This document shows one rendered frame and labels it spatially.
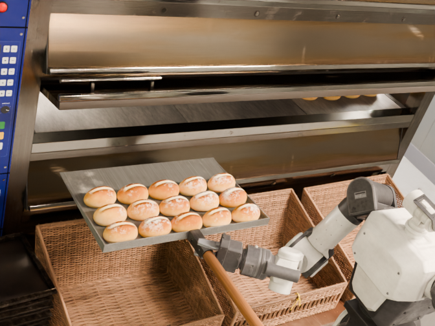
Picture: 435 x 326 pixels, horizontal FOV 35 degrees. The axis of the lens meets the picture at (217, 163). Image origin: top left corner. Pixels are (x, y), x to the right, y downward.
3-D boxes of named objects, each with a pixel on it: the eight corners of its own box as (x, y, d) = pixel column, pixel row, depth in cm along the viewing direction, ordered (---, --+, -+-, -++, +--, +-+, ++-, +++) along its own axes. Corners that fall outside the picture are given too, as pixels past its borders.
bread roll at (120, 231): (131, 228, 194) (134, 213, 191) (140, 243, 189) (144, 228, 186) (98, 232, 188) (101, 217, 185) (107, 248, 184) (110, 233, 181)
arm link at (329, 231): (291, 242, 227) (338, 197, 219) (318, 271, 225) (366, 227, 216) (279, 249, 217) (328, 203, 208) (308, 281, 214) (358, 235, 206)
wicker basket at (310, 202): (281, 233, 315) (301, 185, 300) (366, 215, 346) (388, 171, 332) (347, 308, 284) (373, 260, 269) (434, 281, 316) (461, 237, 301)
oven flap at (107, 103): (58, 110, 196) (35, 87, 211) (458, 90, 293) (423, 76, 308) (59, 102, 195) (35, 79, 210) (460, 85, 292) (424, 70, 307)
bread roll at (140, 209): (153, 206, 204) (157, 192, 201) (162, 221, 200) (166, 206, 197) (122, 209, 199) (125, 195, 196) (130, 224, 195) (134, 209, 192)
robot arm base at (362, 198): (360, 196, 222) (388, 178, 217) (376, 231, 216) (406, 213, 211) (336, 189, 211) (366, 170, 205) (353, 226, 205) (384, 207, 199)
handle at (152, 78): (59, 97, 198) (57, 96, 200) (159, 94, 216) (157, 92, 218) (61, 78, 196) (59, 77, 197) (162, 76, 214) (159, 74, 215)
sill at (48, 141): (24, 143, 223) (26, 132, 221) (402, 114, 321) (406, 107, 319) (30, 154, 219) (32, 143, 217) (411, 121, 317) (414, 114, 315)
